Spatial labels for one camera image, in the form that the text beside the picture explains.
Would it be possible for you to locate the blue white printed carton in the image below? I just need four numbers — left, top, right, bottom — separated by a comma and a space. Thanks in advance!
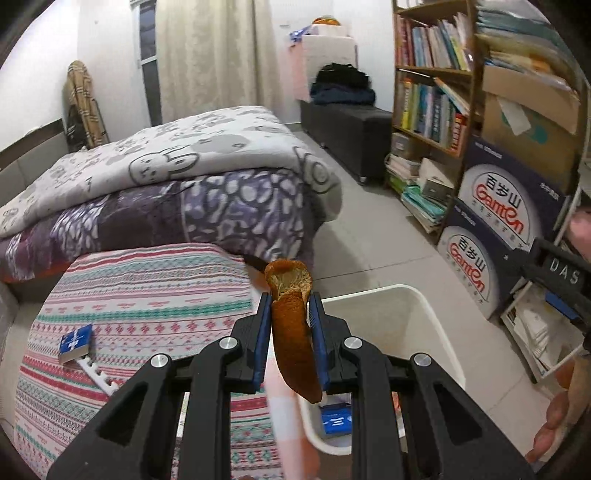
436, 198, 529, 320
462, 135, 571, 252

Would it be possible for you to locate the bunny print blanket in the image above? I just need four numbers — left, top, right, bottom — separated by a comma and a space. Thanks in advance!
0, 105, 342, 241

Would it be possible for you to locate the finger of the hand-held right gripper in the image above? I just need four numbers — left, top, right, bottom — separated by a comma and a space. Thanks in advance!
505, 250, 536, 283
545, 291, 585, 322

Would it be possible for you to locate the black hanging bag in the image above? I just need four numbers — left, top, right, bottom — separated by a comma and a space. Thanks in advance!
65, 104, 88, 151

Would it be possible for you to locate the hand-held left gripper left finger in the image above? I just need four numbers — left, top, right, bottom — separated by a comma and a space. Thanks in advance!
46, 292, 273, 480

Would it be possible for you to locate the pink cloth-covered cabinet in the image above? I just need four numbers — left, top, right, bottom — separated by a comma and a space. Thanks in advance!
291, 25, 358, 103

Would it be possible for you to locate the stack of white books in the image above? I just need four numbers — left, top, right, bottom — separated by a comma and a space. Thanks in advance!
503, 288, 585, 379

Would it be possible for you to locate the person's right hand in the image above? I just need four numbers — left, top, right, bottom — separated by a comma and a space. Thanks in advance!
524, 210, 591, 464

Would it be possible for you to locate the stack of papers and folders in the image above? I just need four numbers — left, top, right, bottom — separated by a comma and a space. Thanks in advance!
475, 0, 583, 93

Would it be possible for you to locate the black storage bench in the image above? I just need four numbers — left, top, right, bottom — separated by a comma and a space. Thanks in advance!
300, 100, 394, 185

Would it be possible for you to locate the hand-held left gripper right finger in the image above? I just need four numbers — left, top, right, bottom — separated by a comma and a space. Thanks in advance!
308, 292, 536, 480

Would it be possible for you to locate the cream curtain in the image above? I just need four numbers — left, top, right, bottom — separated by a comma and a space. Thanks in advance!
154, 0, 284, 125

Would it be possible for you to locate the large blue carton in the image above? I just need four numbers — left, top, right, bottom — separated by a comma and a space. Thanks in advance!
320, 404, 354, 438

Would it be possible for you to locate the dark blue clothes pile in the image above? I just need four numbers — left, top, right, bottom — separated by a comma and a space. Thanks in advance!
310, 82, 376, 106

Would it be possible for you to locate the white plastic bin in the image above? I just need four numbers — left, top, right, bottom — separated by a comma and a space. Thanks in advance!
298, 284, 465, 455

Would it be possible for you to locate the small torn blue carton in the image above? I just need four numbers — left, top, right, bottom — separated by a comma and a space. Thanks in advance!
58, 324, 116, 395

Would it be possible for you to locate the brown cardboard box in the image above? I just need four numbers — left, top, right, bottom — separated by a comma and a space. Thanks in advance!
480, 65, 581, 171

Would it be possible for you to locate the window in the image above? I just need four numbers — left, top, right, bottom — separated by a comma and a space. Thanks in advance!
137, 0, 160, 127

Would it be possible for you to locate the grey padded headboard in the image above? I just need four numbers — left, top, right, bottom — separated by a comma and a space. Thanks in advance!
0, 117, 65, 195

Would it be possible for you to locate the striped patterned tablecloth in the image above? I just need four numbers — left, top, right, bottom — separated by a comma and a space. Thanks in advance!
14, 243, 324, 480

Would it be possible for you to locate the wooden bookshelf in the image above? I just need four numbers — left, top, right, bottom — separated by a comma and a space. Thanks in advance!
385, 0, 485, 245

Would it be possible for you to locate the plaid scarf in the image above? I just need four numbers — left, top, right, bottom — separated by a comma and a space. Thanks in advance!
64, 60, 109, 148

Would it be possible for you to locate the pile of books and boxes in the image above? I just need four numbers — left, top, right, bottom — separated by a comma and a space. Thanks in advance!
385, 134, 458, 234

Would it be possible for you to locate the row of upright books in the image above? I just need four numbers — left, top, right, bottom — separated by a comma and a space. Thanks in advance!
396, 14, 474, 72
398, 76, 469, 153

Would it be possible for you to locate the white metal rack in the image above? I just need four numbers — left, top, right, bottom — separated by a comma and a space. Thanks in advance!
501, 152, 591, 385

